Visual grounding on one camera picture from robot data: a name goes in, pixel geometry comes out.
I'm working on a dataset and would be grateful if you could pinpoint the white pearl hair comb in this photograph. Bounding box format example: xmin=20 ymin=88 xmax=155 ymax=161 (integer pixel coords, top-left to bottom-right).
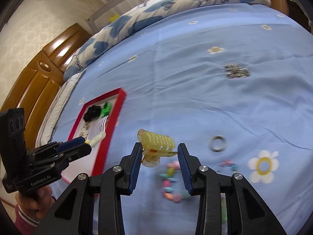
xmin=85 ymin=116 xmax=108 ymax=148

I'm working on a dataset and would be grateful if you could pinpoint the black velvet scrunchie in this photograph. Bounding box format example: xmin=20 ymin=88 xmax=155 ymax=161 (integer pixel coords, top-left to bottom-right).
xmin=83 ymin=105 xmax=102 ymax=123

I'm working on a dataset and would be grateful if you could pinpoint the yellow translucent claw clip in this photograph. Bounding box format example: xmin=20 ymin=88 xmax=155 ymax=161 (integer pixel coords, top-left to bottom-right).
xmin=137 ymin=129 xmax=178 ymax=168

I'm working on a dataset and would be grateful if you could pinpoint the colorful beaded bracelet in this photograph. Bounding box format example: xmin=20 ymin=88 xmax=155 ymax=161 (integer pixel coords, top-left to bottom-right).
xmin=158 ymin=161 xmax=193 ymax=204

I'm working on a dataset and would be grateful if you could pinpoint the person's left hand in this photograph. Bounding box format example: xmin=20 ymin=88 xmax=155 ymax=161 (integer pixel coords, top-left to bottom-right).
xmin=15 ymin=186 xmax=55 ymax=221

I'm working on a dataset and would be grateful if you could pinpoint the red shallow tray box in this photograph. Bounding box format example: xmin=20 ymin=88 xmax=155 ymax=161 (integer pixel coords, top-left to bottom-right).
xmin=62 ymin=88 xmax=126 ymax=183

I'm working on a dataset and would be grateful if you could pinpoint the pink knit sleeve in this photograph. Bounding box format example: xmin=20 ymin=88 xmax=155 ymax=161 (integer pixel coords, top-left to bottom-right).
xmin=15 ymin=205 xmax=39 ymax=235

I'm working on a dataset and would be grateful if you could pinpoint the wooden headboard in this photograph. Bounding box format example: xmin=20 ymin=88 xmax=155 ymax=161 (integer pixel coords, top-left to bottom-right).
xmin=1 ymin=23 xmax=91 ymax=150

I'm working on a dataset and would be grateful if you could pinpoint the blue floral bed sheet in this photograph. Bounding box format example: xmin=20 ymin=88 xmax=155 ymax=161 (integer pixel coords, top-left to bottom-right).
xmin=53 ymin=4 xmax=312 ymax=234

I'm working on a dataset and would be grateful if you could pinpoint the blue white patterned duvet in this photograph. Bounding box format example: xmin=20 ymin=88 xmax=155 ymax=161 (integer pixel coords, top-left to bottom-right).
xmin=63 ymin=0 xmax=271 ymax=81

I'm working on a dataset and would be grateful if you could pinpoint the green braided bracelet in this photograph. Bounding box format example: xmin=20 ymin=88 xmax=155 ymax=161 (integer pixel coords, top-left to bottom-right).
xmin=100 ymin=101 xmax=112 ymax=117

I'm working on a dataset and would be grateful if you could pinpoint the pastel bead hair tie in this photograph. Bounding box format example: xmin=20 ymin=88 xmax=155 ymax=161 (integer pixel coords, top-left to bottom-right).
xmin=216 ymin=159 xmax=240 ymax=173

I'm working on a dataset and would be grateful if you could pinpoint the silver ring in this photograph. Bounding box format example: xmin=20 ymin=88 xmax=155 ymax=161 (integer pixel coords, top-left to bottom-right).
xmin=208 ymin=135 xmax=228 ymax=153

